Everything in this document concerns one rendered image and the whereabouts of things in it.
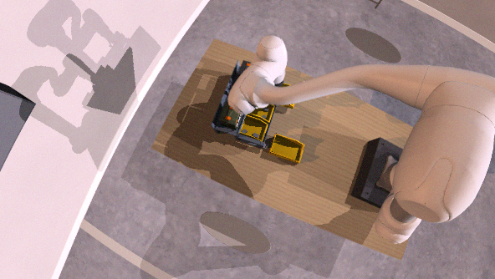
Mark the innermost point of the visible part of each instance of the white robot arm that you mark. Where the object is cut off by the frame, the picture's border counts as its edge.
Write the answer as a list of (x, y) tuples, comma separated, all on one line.
[(448, 151)]

